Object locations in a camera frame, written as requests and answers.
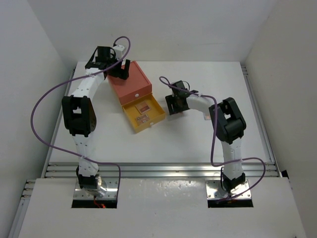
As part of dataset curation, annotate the orange drawer box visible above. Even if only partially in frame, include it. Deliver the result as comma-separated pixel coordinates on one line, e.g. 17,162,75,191
107,61,152,99

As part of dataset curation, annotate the orange drawer with white knob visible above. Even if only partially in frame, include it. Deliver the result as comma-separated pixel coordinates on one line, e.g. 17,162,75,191
119,85,152,105

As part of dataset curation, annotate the yellow drawer with white knob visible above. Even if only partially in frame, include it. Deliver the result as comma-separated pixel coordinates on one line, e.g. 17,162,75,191
122,93,165,133

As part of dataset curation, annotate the square orange blush compact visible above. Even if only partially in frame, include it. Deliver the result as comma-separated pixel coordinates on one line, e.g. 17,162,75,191
135,101,151,114

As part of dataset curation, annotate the clear nine-pan eyeshadow palette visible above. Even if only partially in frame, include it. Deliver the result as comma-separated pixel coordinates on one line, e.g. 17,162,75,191
135,114,150,125

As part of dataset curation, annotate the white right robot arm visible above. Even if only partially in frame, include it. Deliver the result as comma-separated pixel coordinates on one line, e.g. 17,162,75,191
165,80,246,193

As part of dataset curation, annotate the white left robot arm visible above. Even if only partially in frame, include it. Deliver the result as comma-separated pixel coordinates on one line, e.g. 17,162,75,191
62,44,130,192

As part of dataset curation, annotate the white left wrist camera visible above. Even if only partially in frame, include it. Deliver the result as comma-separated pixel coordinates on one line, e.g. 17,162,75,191
112,45,126,60

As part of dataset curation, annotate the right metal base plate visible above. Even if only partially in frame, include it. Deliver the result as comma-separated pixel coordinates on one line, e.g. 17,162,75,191
205,178,253,200

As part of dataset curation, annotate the metal base plate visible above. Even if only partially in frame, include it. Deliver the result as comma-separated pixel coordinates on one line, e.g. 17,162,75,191
73,178,119,201
205,178,253,200

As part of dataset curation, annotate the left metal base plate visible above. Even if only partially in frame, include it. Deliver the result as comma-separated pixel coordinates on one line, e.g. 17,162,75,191
73,178,119,201

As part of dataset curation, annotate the aluminium rail frame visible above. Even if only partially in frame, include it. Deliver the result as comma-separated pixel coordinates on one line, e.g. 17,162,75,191
7,65,280,238

